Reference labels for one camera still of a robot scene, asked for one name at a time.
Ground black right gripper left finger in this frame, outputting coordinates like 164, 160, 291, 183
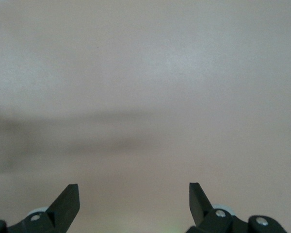
7, 183, 80, 233

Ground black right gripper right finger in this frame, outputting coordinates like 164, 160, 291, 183
186, 182, 250, 233

